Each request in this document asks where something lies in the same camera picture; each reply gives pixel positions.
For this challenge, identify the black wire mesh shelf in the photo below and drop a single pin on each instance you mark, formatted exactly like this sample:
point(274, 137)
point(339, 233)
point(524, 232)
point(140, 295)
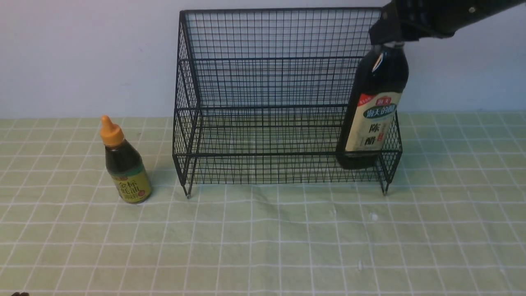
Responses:
point(261, 95)

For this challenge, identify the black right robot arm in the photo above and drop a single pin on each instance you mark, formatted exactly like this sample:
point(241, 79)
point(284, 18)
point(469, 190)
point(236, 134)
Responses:
point(469, 12)

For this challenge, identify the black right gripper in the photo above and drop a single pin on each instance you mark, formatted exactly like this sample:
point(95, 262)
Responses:
point(411, 20)

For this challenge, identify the small sauce bottle orange cap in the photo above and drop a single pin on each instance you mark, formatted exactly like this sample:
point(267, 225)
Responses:
point(124, 164)

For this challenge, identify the green checkered tablecloth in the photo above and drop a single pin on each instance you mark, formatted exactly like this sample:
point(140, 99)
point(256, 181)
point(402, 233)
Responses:
point(453, 222)

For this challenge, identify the dark vinegar bottle brown cap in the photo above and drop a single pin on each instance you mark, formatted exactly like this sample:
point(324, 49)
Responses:
point(379, 82)

